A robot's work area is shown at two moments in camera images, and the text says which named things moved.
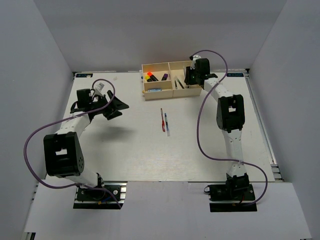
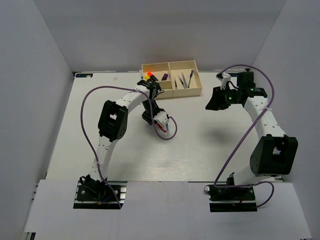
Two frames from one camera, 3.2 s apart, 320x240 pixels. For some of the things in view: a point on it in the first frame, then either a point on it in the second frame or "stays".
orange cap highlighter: [152, 76] stays
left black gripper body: [102, 100] -> [147, 114]
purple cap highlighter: [164, 77] stays
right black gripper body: [192, 76] -> [231, 96]
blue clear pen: [167, 125] stays
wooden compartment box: [167, 80] stays
